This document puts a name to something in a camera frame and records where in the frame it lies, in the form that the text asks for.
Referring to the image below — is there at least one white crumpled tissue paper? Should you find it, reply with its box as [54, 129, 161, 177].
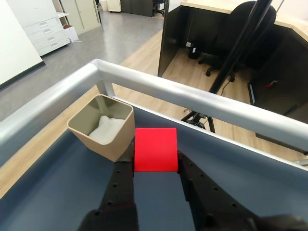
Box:
[89, 115, 125, 145]

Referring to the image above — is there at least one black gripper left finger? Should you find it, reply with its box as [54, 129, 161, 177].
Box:
[77, 141, 140, 231]

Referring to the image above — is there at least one black waste bin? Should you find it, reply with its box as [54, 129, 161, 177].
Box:
[188, 45, 201, 60]

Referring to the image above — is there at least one white drawer copier cabinet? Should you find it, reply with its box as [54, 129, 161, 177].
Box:
[13, 0, 79, 57]

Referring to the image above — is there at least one small distant black chair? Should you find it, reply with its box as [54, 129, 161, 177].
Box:
[152, 0, 167, 17]

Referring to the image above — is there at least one red cube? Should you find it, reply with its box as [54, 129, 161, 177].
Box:
[134, 128, 179, 173]

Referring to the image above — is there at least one black office chair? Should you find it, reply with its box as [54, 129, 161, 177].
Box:
[198, 0, 277, 82]

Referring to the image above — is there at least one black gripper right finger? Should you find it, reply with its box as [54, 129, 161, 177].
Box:
[177, 149, 308, 231]

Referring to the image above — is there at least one white distant bin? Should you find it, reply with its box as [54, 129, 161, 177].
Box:
[99, 0, 121, 13]

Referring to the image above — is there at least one beige metal locker cabinet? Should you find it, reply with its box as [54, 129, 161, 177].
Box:
[51, 0, 102, 37]

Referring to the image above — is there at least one white board panel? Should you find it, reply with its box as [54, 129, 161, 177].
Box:
[0, 0, 46, 91]

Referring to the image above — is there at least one black office desk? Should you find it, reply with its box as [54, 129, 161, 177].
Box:
[157, 0, 308, 117]

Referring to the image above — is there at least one black camera tripod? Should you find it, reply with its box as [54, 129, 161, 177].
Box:
[181, 0, 274, 133]

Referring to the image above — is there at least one beige square box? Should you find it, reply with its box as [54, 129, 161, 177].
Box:
[66, 94, 135, 162]

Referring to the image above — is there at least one silver metal rail frame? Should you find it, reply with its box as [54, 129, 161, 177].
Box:
[0, 58, 308, 173]

